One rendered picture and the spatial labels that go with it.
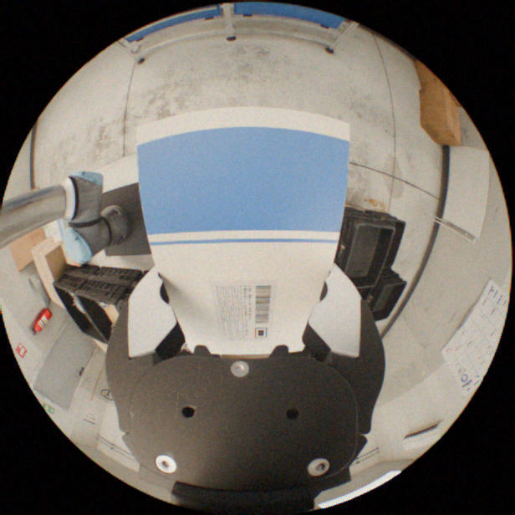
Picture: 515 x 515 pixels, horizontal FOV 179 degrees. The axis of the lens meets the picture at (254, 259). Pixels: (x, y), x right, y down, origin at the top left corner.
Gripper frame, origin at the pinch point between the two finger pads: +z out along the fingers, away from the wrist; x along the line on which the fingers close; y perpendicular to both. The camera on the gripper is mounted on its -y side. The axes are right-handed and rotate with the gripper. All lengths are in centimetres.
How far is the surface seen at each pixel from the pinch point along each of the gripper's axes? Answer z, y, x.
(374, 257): 61, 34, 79
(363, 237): 62, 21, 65
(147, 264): 41, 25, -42
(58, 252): 32, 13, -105
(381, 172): 112, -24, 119
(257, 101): 112, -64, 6
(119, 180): 42, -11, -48
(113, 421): -64, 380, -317
